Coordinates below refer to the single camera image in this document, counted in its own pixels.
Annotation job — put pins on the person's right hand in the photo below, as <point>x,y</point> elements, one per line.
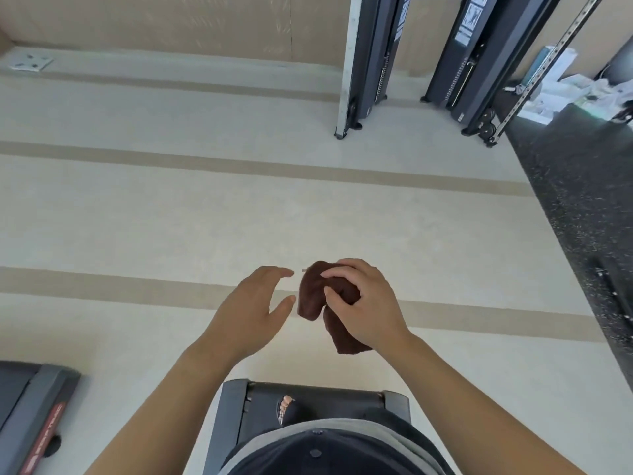
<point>376,311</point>

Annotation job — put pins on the person's left hand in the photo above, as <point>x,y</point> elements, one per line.
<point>242,321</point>

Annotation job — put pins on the dark brown cleaning cloth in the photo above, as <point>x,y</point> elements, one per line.
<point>311,291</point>

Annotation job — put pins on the person's right forearm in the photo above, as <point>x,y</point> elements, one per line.
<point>470,415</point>

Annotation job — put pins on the person's left forearm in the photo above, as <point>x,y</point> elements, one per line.
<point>163,415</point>

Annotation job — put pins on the person's sandalled foot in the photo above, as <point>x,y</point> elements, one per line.
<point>286,405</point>

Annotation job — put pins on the black Star Trac treadmill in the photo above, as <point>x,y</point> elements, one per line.
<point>326,400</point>

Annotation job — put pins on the person's black trousers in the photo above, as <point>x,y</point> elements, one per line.
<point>381,416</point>

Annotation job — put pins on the neighbouring black treadmill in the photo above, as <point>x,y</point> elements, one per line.
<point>34,400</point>

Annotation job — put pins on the black weight stack column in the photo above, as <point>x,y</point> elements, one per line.
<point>376,69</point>

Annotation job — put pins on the pile of white bags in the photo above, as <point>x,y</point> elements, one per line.
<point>568,88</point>

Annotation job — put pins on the grey floor outlet plate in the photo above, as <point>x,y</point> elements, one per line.
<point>32,61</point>

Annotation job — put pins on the perforated metal rail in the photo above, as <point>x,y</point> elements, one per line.
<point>544,64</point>

